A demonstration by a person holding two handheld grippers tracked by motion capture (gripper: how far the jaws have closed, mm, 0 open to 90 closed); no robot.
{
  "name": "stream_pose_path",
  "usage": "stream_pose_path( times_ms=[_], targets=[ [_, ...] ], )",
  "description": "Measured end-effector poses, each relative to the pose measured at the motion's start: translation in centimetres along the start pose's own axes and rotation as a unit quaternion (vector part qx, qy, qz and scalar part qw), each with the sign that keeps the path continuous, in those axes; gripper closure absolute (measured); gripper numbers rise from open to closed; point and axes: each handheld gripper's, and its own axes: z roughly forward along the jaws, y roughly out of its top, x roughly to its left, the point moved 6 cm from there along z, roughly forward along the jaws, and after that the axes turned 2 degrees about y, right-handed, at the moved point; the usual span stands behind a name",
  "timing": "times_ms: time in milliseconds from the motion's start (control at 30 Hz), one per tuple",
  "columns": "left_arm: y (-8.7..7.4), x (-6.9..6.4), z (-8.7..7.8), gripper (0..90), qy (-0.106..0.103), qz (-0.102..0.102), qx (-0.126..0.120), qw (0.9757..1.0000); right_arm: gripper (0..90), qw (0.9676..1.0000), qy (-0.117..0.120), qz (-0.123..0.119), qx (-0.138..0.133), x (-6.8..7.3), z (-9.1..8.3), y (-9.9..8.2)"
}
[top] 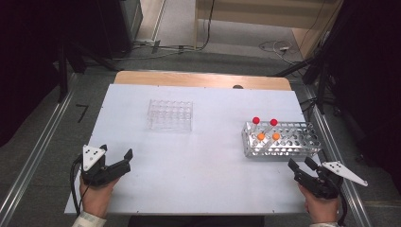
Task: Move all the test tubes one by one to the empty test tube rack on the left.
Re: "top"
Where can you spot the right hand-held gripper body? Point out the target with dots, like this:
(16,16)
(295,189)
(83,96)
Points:
(324,186)

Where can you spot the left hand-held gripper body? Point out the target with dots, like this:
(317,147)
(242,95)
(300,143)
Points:
(94,171)

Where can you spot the perforated metal test tube rack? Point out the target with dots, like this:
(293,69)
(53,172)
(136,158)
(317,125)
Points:
(293,142)

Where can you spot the orange-capped test tube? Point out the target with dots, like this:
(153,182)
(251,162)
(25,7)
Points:
(261,136)
(275,136)

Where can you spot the red-capped test tube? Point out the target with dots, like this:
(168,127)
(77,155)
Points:
(273,122)
(256,120)

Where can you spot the clear plastic test tube rack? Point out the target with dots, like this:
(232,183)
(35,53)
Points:
(169,116)

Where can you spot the person's right hand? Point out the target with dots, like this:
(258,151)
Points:
(323,209)

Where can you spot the person's left hand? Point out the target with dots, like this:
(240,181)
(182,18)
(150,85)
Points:
(96,200)

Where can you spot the white board sheet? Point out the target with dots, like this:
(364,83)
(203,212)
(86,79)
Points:
(205,176)

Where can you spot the black tripod stand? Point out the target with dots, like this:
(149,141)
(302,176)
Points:
(321,82)

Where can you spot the black metal stand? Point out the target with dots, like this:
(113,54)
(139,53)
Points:
(63,72)

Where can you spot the dark round table grommet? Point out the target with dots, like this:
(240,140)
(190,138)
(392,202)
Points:
(238,86)

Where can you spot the dark cabinet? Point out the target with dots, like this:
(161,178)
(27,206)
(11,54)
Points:
(123,28)

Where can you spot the light wooden furniture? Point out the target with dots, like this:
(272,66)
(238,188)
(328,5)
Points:
(252,12)

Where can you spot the aluminium floor rail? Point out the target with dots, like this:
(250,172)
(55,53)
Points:
(34,154)
(353,195)

